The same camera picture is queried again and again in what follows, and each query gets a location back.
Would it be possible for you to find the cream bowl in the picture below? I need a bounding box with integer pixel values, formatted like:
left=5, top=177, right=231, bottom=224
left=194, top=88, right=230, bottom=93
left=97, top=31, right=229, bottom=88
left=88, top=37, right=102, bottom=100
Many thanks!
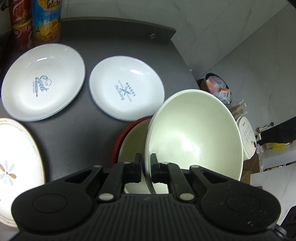
left=116, top=116, right=152, bottom=194
left=144, top=89, right=243, bottom=194

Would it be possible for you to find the small white plate Bakery print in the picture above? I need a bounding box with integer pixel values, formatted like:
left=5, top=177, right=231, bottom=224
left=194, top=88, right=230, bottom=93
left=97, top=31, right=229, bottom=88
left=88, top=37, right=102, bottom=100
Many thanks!
left=89, top=56, right=165, bottom=121

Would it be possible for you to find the large white plate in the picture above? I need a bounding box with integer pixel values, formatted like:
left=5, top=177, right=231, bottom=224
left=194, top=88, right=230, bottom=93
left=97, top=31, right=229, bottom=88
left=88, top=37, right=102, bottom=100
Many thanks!
left=0, top=118, right=45, bottom=228

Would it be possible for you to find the white deep plate Sweet print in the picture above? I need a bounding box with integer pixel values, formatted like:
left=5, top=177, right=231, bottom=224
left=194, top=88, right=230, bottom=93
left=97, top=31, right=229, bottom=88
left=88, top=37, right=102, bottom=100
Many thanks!
left=1, top=44, right=86, bottom=121

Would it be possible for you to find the cardboard box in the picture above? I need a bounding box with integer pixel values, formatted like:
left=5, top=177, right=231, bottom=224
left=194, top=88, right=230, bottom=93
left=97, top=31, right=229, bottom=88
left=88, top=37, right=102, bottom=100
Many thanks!
left=240, top=153, right=260, bottom=184

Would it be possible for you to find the white air fryer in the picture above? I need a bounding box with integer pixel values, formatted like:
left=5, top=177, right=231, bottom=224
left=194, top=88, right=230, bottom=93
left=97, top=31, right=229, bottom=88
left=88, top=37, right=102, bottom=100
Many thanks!
left=236, top=116, right=256, bottom=161

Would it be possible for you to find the cooker pot with bags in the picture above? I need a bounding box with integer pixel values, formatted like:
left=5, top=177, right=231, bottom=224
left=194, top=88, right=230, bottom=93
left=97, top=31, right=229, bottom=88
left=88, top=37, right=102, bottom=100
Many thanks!
left=198, top=73, right=232, bottom=105

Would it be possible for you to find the orange juice bottle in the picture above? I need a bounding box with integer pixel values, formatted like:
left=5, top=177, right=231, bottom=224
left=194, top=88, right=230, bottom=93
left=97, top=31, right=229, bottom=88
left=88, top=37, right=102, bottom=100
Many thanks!
left=31, top=0, right=62, bottom=46

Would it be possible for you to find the lower red drink can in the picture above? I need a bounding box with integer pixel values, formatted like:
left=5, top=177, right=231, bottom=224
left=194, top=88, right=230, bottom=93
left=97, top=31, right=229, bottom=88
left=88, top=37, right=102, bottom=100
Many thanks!
left=13, top=19, right=34, bottom=51

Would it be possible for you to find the red drink can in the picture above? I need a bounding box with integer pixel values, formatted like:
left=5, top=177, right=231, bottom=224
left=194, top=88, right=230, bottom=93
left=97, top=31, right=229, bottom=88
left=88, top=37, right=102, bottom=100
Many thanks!
left=13, top=19, right=34, bottom=51
left=9, top=0, right=32, bottom=25

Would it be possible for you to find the upper red drink can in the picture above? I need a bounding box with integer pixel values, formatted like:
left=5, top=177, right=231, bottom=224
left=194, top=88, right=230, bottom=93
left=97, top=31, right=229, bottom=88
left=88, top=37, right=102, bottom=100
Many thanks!
left=9, top=0, right=32, bottom=25

